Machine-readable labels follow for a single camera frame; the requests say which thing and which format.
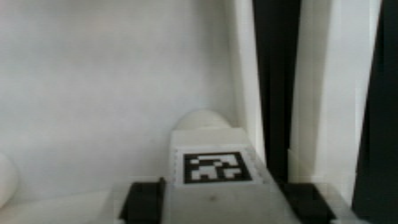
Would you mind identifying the white table leg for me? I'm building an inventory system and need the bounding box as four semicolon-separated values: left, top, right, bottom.
161;110;300;224

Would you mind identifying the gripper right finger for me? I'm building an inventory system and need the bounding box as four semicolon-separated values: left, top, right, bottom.
278;183;335;224

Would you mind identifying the white square table top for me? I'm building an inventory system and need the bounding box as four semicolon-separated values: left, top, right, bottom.
0;0;260;224

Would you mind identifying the white U-shaped fence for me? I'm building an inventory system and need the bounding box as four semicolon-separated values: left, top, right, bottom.
289;0;381;200

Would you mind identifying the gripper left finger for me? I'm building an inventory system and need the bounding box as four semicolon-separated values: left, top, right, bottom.
118;178;166;224

